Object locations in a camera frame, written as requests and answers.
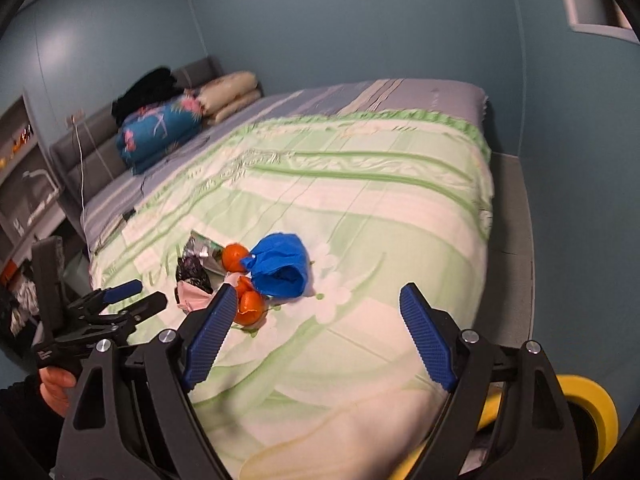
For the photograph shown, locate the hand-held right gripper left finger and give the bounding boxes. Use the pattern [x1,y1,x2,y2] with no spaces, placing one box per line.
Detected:
[54,282,240,480]

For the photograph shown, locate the pink paper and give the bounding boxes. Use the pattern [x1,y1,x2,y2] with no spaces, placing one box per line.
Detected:
[175,272,236,316]

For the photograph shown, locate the person's left hand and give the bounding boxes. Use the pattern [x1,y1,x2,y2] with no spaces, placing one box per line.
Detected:
[39,366,78,417]

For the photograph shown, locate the silver foil wrapper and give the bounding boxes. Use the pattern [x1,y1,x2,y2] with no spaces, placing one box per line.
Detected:
[182,230,226,276]

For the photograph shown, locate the blue plastic bag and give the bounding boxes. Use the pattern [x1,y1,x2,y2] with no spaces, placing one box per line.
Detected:
[240,232,308,298]

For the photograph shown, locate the brown framed window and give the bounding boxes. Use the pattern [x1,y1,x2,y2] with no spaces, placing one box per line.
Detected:
[550,0,640,43]

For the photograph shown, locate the black clothes pile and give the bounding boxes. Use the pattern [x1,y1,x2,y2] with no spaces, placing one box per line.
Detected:
[111,66,178,126]

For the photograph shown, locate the yellow bin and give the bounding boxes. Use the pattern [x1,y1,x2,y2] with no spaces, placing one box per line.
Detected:
[392,374,621,480]

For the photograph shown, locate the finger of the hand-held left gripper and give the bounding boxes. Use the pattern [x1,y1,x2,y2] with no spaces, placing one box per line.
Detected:
[87,292,168,345]
[67,280,143,318]

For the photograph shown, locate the white charging cable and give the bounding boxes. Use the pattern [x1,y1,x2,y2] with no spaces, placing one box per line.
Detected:
[75,120,86,211]

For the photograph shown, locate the grey bed base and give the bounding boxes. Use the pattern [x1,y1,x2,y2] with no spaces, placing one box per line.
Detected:
[487,150,537,376]

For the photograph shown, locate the black shiny wrapper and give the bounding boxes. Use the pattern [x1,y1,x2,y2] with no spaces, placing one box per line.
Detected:
[175,255,213,293]

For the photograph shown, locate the beige printed pillow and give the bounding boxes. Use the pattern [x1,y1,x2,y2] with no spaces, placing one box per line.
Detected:
[207,90,263,123]
[192,71,261,111]

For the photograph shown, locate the blue floral folded quilt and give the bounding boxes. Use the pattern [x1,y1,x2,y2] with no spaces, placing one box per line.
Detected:
[116,97,206,176]

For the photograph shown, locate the person's left forearm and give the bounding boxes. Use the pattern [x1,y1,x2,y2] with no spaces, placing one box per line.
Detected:
[0,375,66,480]

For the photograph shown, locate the green printed blanket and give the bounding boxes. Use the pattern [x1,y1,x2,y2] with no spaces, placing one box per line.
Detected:
[90,110,496,480]

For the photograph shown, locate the white desk lamp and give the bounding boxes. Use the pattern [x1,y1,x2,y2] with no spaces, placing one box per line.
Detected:
[22,169,61,201]

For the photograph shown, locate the white shelf unit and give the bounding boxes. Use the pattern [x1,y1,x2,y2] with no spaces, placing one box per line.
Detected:
[0,92,68,271]

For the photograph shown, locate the grey bed headboard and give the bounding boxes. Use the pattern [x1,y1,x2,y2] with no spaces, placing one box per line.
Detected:
[49,56,223,233]

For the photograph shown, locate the pale green waste basket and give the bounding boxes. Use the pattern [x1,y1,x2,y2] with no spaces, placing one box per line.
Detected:
[62,251,96,293]

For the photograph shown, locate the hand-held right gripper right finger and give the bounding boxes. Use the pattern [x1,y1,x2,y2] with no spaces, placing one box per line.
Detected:
[397,282,586,480]

